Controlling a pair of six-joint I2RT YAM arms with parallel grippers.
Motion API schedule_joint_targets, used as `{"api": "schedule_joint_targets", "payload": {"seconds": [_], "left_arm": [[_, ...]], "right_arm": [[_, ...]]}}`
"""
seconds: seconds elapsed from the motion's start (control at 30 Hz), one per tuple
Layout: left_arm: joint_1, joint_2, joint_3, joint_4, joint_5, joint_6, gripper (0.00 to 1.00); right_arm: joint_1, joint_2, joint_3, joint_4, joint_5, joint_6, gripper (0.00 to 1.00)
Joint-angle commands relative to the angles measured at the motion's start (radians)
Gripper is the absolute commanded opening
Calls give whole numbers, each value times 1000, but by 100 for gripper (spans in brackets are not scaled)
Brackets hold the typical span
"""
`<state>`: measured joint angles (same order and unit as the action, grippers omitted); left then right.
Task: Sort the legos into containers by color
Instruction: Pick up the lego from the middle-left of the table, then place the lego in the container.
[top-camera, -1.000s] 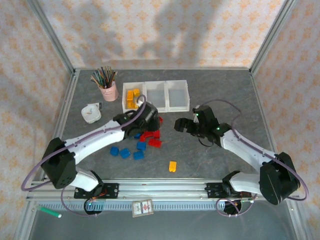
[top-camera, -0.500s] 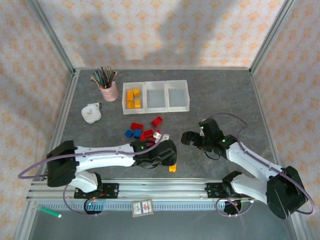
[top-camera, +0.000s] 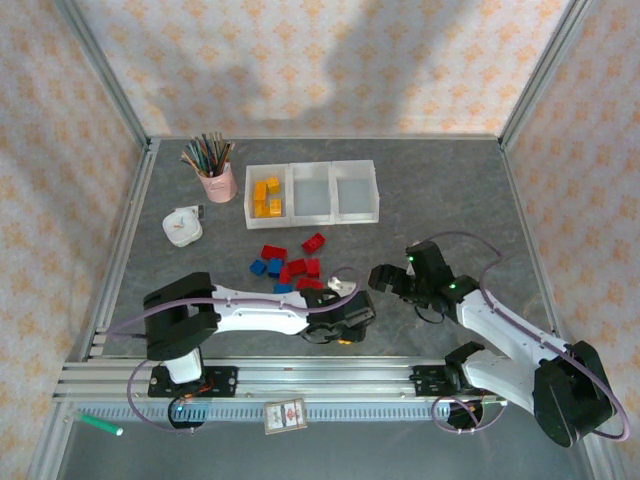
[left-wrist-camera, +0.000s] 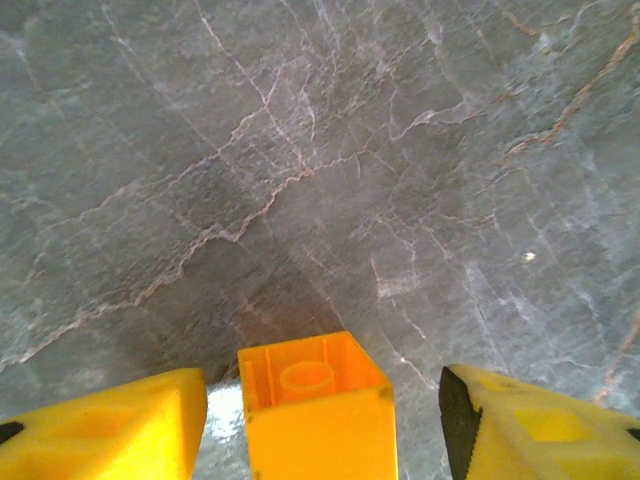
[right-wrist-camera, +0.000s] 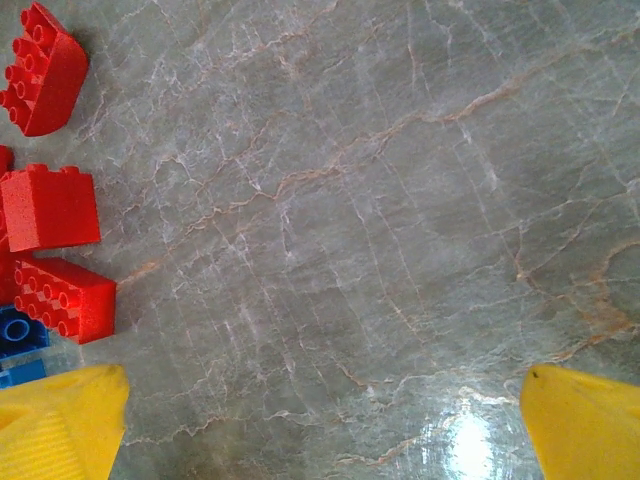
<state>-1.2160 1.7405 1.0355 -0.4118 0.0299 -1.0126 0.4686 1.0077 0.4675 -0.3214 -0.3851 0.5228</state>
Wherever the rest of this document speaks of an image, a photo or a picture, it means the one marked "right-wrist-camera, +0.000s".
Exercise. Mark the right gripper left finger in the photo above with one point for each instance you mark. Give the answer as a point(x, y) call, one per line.
point(55, 425)

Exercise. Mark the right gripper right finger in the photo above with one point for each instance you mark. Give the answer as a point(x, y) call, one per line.
point(585, 430)

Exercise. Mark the blue lego brick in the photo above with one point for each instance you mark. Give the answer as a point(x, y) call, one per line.
point(20, 330)
point(20, 375)

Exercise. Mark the long red lego brick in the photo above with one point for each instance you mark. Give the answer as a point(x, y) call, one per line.
point(70, 305)

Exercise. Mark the small red lego brick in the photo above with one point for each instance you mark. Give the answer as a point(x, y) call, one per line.
point(7, 277)

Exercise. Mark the red curved lego brick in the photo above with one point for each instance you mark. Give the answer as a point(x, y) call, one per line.
point(50, 75)

